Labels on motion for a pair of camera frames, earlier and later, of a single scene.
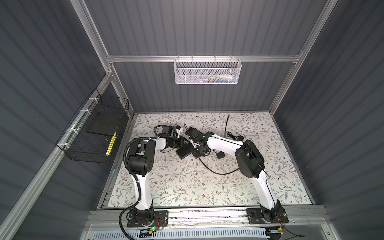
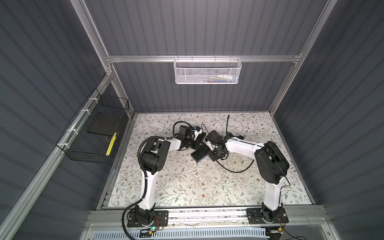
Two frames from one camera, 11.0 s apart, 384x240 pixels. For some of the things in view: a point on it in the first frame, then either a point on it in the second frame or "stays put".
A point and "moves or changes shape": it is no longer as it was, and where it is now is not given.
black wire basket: x=91 y=132 stays put
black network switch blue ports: x=184 y=151 moves or changes shape
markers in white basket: x=222 y=78 stays put
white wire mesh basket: x=207 y=70 stays put
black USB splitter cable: x=208 y=168 moves or changes shape
